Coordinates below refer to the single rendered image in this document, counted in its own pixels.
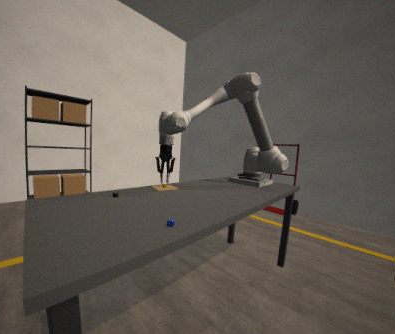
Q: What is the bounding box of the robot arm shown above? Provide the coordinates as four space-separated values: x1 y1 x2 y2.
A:
159 72 288 181

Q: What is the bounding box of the tan flat mat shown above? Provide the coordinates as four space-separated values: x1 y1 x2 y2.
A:
151 185 179 191

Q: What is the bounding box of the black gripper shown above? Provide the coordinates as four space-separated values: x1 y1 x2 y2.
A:
155 145 176 184

